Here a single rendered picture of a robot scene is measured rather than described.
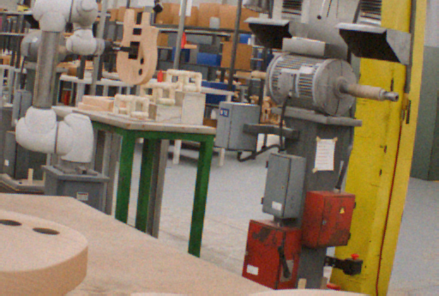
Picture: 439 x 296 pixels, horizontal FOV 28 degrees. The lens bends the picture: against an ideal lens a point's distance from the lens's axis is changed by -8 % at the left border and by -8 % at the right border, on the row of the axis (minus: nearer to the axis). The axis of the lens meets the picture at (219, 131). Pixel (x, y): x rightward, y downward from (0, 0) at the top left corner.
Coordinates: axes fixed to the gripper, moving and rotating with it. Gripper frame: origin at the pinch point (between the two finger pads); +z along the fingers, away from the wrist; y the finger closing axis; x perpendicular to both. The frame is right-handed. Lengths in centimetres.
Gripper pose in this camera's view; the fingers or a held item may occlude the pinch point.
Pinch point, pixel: (133, 50)
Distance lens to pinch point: 497.2
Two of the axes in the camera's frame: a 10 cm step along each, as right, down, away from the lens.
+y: 5.9, 1.3, -7.9
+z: 8.0, 0.6, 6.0
